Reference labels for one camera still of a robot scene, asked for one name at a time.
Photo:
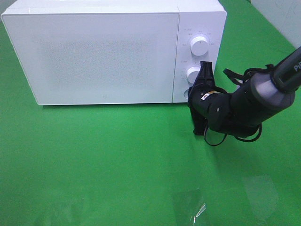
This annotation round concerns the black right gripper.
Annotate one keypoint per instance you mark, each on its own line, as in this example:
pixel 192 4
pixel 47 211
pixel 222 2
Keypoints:
pixel 205 100

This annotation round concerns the white microwave knob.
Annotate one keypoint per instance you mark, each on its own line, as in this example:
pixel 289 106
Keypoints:
pixel 192 74
pixel 199 45

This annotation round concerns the white microwave door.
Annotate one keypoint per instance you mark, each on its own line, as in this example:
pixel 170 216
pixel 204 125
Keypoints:
pixel 79 59

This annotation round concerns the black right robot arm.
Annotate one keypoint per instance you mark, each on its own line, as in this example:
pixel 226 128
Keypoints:
pixel 262 93

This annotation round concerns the round microwave door button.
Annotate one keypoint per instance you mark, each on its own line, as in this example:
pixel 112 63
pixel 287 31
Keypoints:
pixel 186 93

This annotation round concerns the clear tape patch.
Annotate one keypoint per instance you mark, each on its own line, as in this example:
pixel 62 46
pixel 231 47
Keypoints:
pixel 262 195
pixel 190 208

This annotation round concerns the green table mat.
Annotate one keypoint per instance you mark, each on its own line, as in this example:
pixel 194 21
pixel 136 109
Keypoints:
pixel 118 165

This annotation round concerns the white microwave oven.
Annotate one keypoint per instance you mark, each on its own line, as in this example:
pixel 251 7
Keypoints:
pixel 196 17

